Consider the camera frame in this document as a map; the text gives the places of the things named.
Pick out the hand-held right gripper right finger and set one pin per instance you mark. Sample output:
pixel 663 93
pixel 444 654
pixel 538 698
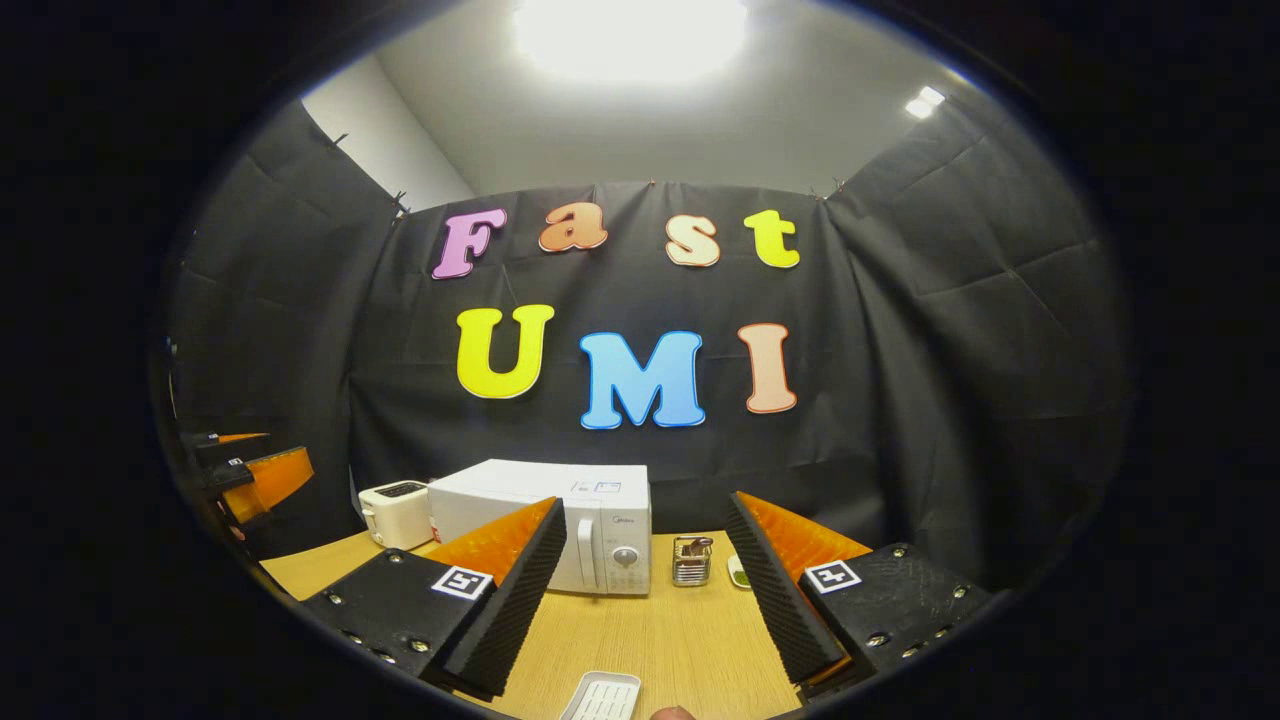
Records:
pixel 770 590

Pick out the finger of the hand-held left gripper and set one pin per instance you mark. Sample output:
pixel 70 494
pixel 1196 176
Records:
pixel 220 438
pixel 270 478

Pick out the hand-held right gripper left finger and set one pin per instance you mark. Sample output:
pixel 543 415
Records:
pixel 520 590

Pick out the white microwave oven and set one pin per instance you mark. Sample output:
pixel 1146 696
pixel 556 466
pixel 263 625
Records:
pixel 500 490

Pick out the white divided dish with beans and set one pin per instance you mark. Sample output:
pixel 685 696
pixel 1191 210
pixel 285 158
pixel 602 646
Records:
pixel 738 573

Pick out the white toaster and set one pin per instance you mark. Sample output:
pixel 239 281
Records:
pixel 395 515

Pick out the white rectangular plate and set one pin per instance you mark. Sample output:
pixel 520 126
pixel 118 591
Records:
pixel 603 697

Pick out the small ceiling light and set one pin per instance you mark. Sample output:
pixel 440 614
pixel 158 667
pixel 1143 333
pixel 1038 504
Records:
pixel 925 102

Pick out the large ceiling light panel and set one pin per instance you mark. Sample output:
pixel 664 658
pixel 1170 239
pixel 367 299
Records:
pixel 630 38

